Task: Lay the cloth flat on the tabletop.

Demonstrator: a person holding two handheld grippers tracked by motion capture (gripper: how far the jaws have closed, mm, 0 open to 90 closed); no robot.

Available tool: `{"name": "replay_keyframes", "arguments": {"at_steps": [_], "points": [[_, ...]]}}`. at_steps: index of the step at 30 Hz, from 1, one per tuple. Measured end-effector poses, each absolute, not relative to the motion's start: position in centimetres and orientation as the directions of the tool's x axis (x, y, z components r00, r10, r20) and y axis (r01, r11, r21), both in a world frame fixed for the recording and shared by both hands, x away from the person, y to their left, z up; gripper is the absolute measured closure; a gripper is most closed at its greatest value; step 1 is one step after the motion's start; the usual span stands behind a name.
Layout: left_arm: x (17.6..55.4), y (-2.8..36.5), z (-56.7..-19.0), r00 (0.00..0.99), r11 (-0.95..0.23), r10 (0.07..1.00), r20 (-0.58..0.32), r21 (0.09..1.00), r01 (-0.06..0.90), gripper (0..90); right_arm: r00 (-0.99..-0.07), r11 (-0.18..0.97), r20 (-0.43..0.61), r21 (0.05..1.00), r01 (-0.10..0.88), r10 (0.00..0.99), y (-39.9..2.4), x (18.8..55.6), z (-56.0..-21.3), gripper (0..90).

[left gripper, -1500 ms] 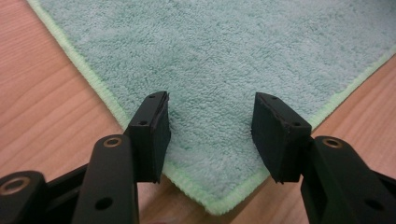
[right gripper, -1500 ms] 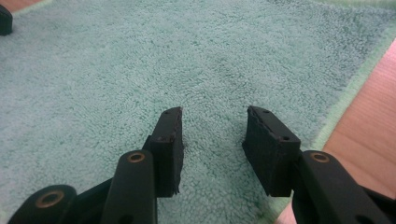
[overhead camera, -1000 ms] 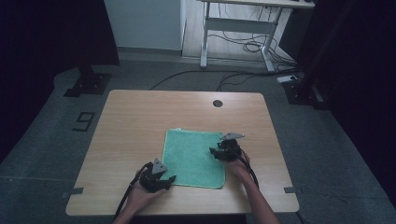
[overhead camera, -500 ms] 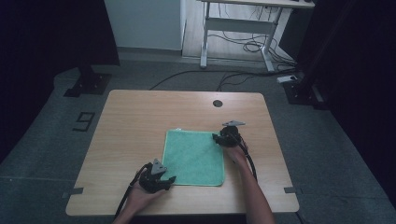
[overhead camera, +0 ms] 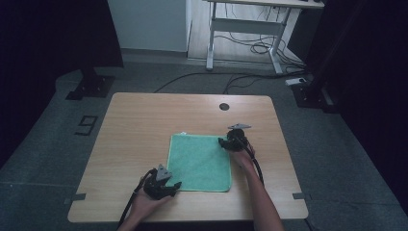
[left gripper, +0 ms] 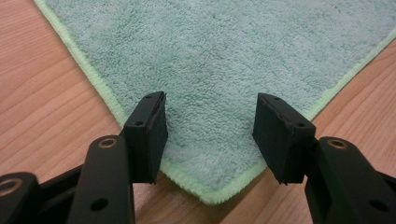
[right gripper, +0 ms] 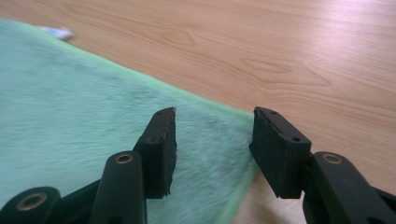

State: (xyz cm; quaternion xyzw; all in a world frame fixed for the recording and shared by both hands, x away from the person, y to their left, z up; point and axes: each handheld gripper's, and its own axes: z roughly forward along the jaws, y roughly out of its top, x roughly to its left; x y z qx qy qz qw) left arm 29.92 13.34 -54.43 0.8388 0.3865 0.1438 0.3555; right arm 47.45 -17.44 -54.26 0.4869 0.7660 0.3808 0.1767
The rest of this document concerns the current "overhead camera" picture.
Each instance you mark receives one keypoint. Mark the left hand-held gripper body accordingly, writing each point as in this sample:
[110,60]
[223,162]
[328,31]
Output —
[157,189]

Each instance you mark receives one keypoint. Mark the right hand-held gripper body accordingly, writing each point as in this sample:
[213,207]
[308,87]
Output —
[236,141]

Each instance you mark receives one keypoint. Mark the green cloth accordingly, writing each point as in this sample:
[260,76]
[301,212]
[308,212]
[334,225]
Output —
[198,163]

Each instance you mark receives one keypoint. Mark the person's right hand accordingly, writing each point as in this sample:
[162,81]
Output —
[243,160]

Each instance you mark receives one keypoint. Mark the person's left hand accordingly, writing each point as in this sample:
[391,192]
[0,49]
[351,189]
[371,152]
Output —
[144,207]

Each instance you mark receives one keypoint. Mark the black table grommet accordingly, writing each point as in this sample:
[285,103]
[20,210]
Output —
[224,107]

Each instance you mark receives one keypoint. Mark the grey tape strip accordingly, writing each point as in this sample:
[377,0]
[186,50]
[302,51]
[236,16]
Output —
[300,195]
[77,197]

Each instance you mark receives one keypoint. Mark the white power strip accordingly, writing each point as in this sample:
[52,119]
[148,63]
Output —
[295,81]

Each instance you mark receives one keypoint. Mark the black stand base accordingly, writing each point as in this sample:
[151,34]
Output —
[93,86]
[309,96]

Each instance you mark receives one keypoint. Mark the white cabinet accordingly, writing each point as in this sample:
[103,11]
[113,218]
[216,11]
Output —
[147,25]

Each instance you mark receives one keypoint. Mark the dark curtain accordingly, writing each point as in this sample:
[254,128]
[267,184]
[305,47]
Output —
[48,48]
[369,80]

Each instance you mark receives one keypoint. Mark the white frame desk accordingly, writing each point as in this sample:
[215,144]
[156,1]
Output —
[243,26]

